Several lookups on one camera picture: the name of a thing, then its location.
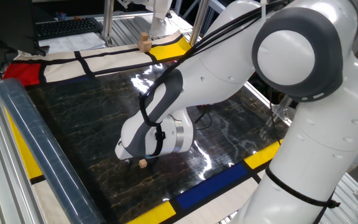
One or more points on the small wooden cube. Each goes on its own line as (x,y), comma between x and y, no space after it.
(143,163)

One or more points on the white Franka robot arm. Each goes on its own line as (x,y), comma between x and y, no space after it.
(322,140)

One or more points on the colour block patterned cloth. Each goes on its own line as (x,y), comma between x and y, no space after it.
(61,70)

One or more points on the black marble vinyl sheet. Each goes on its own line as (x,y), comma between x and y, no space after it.
(104,124)

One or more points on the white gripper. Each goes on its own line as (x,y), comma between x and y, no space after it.
(120,152)

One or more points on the aluminium frame post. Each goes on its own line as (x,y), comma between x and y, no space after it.
(199,21)
(108,21)

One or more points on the grey camera with blue cap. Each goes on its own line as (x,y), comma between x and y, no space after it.
(149,155)

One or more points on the aluminium frame brace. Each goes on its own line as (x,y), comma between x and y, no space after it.
(281,107)

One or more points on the black keyboard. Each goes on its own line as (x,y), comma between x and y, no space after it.
(67,28)

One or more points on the slim white robot arm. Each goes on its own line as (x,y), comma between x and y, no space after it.
(160,21)

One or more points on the white paper sheets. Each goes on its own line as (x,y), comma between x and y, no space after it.
(73,43)

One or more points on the stacked wooden blocks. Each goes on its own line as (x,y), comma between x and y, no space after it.
(145,44)

